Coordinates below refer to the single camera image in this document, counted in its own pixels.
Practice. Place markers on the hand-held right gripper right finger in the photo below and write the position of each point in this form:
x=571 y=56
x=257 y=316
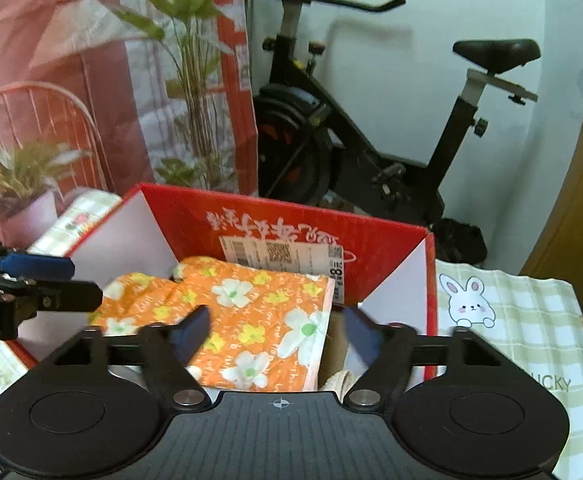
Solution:
x=361 y=337

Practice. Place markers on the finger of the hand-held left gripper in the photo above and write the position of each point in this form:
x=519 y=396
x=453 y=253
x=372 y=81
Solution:
x=36 y=266
x=71 y=294

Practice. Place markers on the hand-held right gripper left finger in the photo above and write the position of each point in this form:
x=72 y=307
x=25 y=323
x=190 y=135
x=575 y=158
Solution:
x=194 y=332

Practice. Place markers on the orange floral cloth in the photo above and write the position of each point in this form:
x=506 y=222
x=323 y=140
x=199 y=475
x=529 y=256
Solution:
x=251 y=310

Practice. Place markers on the red strawberry print cardboard box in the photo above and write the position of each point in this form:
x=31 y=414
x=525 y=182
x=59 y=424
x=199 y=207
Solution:
x=281 y=215

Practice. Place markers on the beige cloth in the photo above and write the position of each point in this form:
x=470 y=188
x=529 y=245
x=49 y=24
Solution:
x=341 y=382

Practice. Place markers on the green checkered bunny tablecloth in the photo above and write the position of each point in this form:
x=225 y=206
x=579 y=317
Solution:
x=511 y=320

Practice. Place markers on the black exercise bike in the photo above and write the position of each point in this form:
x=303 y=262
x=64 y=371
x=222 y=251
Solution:
x=441 y=160

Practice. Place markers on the red printed backdrop cloth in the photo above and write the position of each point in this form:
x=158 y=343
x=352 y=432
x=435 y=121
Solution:
x=46 y=35

